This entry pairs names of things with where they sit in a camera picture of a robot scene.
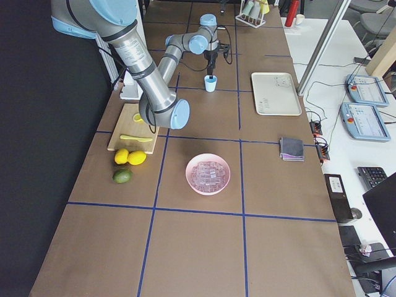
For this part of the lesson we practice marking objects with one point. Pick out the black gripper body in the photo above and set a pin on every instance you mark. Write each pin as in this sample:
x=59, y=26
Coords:
x=210, y=57

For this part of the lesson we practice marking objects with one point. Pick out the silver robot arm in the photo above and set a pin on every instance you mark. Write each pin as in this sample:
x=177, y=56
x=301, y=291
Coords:
x=116, y=23

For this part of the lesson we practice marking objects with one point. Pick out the light blue cup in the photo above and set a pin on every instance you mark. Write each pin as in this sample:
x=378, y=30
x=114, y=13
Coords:
x=210, y=82

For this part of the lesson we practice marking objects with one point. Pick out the white cup rack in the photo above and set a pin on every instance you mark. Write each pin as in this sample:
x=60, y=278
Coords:
x=253, y=12

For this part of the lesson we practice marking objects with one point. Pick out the small white cup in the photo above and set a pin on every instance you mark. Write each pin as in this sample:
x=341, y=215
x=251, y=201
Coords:
x=299, y=19

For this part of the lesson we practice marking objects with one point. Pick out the pink bowl of ice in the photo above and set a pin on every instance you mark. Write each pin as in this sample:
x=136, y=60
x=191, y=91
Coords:
x=207, y=174

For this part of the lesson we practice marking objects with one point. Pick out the cream bear tray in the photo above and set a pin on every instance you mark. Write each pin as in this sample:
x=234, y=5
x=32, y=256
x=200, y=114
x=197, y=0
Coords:
x=275, y=94

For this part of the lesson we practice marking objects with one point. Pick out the red bottle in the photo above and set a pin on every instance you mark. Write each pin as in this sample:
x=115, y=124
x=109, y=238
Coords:
x=292, y=12

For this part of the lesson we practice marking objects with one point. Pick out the white pillar with base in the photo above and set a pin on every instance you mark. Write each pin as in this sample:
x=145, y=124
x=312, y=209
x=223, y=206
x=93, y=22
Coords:
x=128, y=87

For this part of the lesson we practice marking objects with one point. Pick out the yellow lemon slices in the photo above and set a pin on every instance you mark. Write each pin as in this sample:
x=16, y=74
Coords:
x=137, y=118

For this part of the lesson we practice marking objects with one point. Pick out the yellow plastic knife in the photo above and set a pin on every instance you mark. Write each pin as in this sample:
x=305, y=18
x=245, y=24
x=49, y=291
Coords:
x=135, y=138

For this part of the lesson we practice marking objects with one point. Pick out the bamboo cutting board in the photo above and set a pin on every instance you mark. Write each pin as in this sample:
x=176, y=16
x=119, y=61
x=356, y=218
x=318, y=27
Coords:
x=132, y=133

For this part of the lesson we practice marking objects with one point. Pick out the folded grey cloth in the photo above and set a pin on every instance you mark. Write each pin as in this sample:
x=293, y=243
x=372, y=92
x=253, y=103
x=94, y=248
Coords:
x=291, y=149

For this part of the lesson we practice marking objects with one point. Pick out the orange usb hub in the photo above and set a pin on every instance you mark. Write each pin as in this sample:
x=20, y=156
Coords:
x=322, y=151
x=316, y=128

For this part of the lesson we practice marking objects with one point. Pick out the upper blue teach pendant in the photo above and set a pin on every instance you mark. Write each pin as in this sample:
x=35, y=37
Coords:
x=366, y=89

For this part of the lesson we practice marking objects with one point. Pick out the blue teach pendant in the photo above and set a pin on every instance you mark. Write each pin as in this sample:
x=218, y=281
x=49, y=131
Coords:
x=363, y=122
x=366, y=89

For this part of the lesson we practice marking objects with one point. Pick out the lower blue teach pendant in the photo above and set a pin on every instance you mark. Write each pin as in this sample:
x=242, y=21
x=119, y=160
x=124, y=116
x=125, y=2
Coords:
x=363, y=122

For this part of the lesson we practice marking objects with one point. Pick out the black keyboard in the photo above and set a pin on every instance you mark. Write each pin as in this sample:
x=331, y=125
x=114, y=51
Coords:
x=371, y=176

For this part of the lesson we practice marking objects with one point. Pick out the black box with label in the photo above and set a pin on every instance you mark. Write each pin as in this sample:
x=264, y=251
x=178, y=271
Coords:
x=338, y=198

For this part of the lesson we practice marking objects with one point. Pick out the computer mouse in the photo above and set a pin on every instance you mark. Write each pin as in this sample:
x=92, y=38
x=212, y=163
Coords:
x=356, y=213

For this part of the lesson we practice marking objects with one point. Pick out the black laptop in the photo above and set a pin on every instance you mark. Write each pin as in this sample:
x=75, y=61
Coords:
x=381, y=204

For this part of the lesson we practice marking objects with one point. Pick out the aluminium frame post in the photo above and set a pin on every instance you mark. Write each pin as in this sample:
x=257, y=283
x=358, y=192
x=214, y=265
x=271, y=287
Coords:
x=327, y=34

